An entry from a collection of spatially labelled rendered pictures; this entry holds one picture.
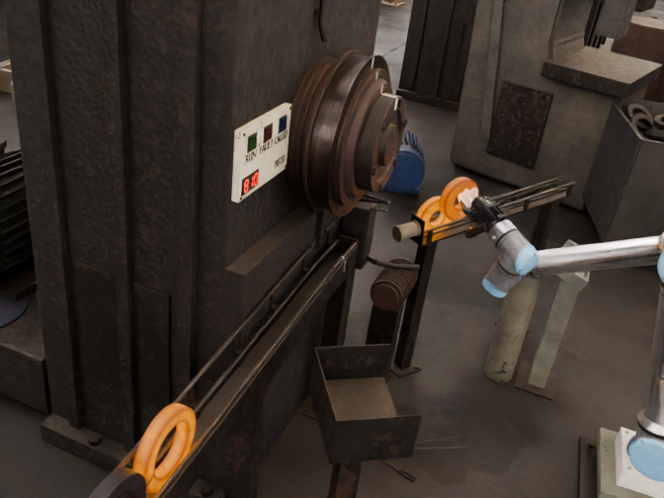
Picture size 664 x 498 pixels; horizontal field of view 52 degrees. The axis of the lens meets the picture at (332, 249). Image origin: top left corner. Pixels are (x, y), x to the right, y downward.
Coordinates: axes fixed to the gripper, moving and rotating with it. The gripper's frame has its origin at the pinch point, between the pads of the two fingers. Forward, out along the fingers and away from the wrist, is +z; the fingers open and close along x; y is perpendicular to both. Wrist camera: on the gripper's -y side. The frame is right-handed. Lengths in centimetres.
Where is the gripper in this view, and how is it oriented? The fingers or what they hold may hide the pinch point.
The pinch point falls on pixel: (459, 194)
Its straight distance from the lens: 240.9
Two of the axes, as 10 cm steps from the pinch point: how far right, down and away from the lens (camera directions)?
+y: 2.5, -6.9, -6.8
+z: -4.8, -6.9, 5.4
